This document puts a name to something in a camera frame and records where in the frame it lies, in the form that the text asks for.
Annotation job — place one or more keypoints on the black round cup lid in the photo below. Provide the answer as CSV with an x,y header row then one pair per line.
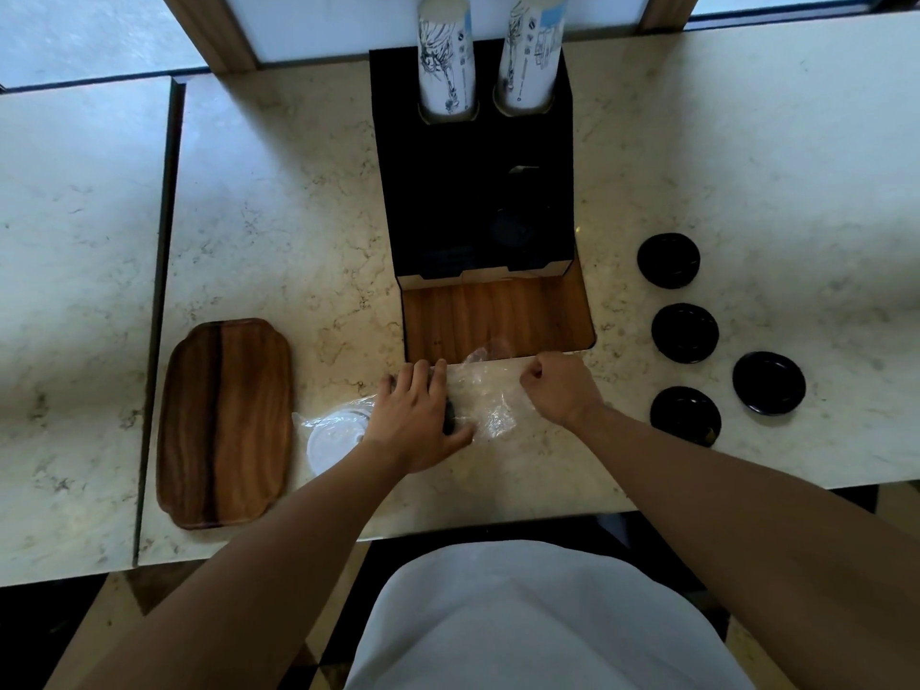
x,y
685,416
668,260
769,382
685,333

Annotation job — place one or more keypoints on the white plastic cup lid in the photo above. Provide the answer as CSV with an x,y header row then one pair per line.
x,y
332,441

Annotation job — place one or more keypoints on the clear plastic bag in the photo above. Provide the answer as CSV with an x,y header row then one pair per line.
x,y
489,398

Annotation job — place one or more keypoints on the person's right fingers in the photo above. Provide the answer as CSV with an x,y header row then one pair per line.
x,y
533,372

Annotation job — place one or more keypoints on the stack of printed paper cups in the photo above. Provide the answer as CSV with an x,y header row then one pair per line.
x,y
530,50
447,57

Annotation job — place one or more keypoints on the black cup holder wooden base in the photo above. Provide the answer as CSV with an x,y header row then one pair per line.
x,y
478,229

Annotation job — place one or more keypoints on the person's right hand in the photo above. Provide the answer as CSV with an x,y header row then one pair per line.
x,y
564,391

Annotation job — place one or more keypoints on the person's left middle finger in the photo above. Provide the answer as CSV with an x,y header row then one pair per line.
x,y
420,377

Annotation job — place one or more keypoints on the person's right forearm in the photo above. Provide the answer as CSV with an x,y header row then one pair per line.
x,y
726,524

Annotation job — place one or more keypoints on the brown wooden serving tray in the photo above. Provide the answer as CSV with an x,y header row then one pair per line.
x,y
224,423

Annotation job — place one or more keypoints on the person's left forearm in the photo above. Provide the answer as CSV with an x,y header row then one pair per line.
x,y
273,574

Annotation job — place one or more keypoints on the person's left thumb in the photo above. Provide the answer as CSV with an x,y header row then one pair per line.
x,y
458,436

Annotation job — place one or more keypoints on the person's white shirt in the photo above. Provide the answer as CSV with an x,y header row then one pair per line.
x,y
539,625

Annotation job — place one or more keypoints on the person's left little finger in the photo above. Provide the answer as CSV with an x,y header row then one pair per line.
x,y
387,387

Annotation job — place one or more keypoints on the person's left hand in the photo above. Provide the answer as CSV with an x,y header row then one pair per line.
x,y
413,423

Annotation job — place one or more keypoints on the brown wooden window post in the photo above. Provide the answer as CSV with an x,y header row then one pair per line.
x,y
668,10
208,28

